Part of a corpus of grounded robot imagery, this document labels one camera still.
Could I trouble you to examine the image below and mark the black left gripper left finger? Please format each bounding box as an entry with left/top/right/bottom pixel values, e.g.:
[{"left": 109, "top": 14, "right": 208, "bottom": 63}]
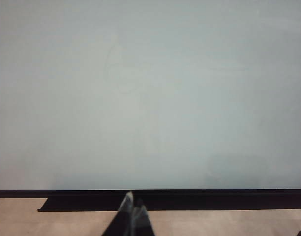
[{"left": 100, "top": 191, "right": 135, "bottom": 236}]

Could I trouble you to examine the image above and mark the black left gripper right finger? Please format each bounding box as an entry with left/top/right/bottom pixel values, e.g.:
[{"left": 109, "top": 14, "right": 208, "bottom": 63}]
[{"left": 132, "top": 198, "right": 156, "bottom": 236}]

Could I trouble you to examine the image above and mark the large white whiteboard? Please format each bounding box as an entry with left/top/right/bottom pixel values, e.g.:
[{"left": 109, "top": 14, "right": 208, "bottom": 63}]
[{"left": 0, "top": 0, "right": 301, "bottom": 191}]

